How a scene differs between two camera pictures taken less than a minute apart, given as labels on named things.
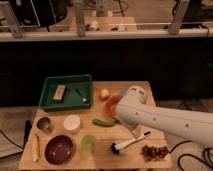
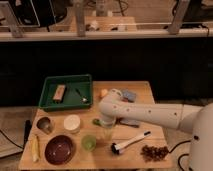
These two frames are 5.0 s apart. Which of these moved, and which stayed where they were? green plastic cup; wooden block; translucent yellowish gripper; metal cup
Moved: translucent yellowish gripper
Stayed: green plastic cup; metal cup; wooden block
